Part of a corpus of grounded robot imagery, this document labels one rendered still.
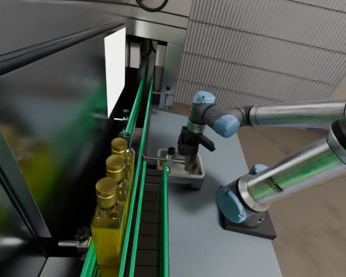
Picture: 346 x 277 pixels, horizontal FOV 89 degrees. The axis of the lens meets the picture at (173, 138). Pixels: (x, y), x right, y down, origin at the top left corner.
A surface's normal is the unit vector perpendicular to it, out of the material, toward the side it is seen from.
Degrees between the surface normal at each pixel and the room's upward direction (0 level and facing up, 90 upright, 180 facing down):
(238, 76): 90
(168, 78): 90
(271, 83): 90
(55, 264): 0
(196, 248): 0
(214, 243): 0
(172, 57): 90
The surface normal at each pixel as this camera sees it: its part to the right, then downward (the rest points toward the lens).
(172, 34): 0.04, 0.59
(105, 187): 0.18, -0.80
